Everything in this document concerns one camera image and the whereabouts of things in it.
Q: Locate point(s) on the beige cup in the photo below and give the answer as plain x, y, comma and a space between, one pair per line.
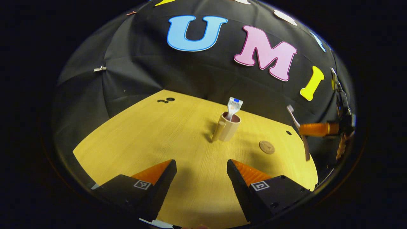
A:
230, 130

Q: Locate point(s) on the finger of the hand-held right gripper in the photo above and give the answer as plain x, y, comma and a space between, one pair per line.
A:
318, 129

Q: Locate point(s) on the pale pink toothbrush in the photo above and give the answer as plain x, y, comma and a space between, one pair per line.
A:
306, 149

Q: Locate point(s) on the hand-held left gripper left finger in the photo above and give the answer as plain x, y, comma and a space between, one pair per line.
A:
162, 194

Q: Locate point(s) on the silver metal clip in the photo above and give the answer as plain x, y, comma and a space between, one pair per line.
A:
100, 68

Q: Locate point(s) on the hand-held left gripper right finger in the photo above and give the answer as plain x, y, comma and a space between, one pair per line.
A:
240, 194

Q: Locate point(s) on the wooden desktop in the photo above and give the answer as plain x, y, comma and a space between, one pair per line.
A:
159, 133

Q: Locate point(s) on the round wooden coaster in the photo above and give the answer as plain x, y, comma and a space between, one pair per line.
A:
266, 147

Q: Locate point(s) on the black backdrop cloth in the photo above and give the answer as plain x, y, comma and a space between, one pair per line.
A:
143, 63

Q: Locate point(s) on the white toothpaste tube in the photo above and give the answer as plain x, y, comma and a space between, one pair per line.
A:
234, 105

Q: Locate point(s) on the small brown clip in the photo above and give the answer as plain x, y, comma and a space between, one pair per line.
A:
130, 13

